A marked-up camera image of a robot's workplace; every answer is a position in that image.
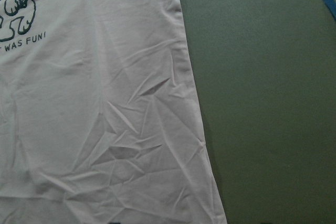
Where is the pink printed t-shirt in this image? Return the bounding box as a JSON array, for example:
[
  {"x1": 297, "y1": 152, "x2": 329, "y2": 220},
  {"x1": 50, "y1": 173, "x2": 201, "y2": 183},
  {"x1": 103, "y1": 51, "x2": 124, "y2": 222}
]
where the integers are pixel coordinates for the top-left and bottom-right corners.
[{"x1": 1, "y1": 0, "x2": 227, "y2": 223}]

